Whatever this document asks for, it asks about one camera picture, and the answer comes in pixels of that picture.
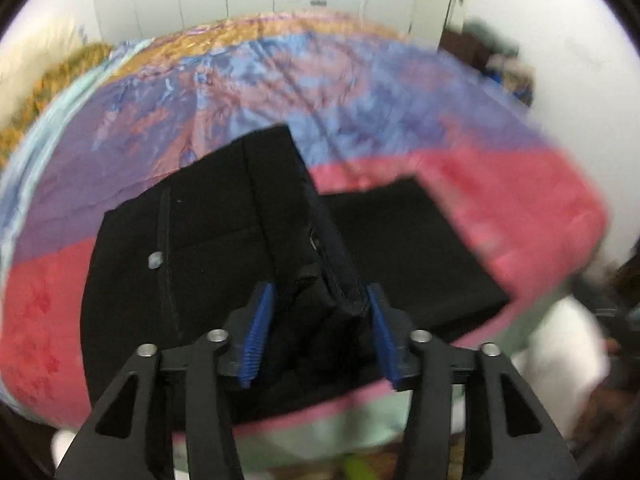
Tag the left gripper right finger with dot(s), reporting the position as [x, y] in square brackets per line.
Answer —
[508, 434]

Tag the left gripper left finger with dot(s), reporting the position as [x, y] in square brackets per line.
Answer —
[128, 434]

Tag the black pants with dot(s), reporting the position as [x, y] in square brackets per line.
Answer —
[178, 259]

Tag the colourful floral bedspread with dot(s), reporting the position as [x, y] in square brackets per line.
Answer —
[364, 109]

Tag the pile of clothes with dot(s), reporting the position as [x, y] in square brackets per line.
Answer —
[503, 64]

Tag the yellow floral blanket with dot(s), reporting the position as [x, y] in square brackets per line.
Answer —
[47, 87]

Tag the dark wooden nightstand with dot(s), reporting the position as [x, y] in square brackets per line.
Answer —
[466, 48]

